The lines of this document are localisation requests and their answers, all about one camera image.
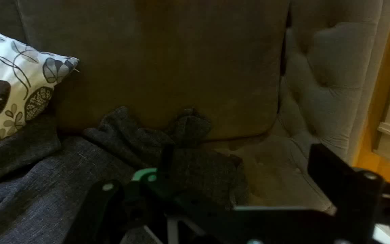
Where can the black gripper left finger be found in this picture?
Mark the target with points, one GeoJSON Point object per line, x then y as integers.
{"type": "Point", "coordinates": [150, 202]}

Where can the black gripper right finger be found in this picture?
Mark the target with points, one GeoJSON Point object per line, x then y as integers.
{"type": "Point", "coordinates": [353, 193]}

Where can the dark grey knitted blanket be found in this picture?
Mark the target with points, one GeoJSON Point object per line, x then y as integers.
{"type": "Point", "coordinates": [44, 174]}

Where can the beige tufted sofa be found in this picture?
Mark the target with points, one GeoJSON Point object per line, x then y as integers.
{"type": "Point", "coordinates": [271, 76]}

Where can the white floral patterned pillow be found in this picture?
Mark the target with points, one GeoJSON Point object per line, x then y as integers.
{"type": "Point", "coordinates": [27, 81]}

